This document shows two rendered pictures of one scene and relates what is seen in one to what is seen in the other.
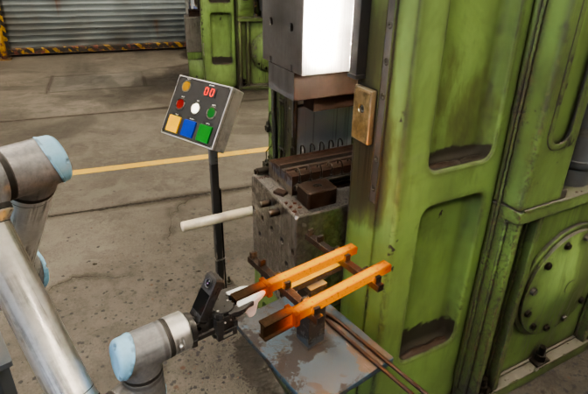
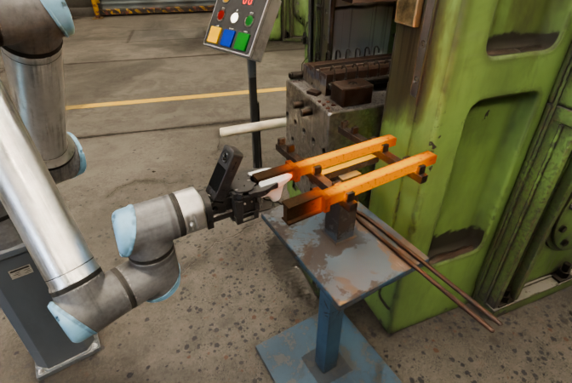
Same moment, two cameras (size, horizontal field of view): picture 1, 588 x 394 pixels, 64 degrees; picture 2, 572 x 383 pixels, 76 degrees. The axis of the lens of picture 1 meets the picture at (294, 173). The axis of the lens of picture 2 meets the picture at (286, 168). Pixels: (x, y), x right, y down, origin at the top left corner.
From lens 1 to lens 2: 0.42 m
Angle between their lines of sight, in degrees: 9
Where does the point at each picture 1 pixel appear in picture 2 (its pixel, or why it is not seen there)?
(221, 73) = not seen: hidden behind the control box
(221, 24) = not seen: outside the picture
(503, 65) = not seen: outside the picture
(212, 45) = not seen: hidden behind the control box
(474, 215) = (523, 118)
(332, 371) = (363, 267)
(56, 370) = (43, 238)
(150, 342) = (155, 216)
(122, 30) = not seen: outside the picture
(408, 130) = not seen: outside the picture
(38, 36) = not seen: outside the picture
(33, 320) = (15, 180)
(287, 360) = (313, 253)
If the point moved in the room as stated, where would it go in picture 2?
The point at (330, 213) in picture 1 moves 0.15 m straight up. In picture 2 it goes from (364, 111) to (370, 67)
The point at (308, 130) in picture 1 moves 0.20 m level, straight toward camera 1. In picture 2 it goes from (345, 37) to (344, 49)
